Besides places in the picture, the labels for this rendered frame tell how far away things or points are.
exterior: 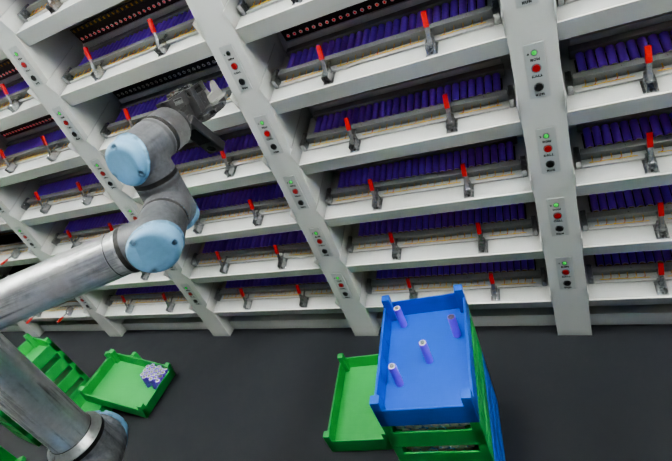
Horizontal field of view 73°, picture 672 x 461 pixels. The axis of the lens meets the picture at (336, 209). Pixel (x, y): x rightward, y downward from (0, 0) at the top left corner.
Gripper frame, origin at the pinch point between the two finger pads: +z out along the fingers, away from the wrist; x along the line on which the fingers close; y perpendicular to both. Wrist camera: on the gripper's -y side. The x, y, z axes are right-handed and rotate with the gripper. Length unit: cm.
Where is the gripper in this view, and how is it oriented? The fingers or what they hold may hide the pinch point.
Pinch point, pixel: (222, 97)
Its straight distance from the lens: 119.4
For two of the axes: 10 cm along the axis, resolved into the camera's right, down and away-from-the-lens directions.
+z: 2.9, -5.9, 7.6
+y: -3.5, -8.0, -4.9
